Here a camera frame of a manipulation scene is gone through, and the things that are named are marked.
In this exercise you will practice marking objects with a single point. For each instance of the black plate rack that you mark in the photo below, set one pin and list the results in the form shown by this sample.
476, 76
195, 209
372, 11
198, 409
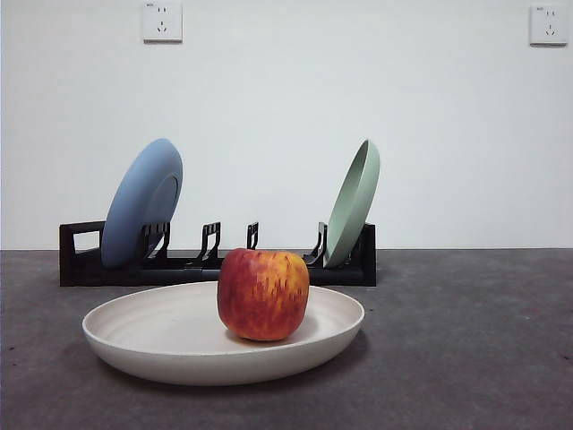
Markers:
71, 269

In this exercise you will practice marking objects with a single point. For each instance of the pale yellow plate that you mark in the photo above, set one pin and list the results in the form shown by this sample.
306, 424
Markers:
156, 349

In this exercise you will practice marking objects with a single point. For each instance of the blue plate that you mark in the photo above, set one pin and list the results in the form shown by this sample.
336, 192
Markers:
134, 201

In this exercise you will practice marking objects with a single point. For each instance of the white wall socket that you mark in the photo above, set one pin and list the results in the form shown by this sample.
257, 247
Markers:
163, 22
546, 26

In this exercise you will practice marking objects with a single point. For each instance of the green plate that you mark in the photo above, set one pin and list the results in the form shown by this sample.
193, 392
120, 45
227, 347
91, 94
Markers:
353, 210

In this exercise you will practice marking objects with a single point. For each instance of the red yellow apple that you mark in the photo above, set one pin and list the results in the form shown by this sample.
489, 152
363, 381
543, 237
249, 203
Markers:
264, 295

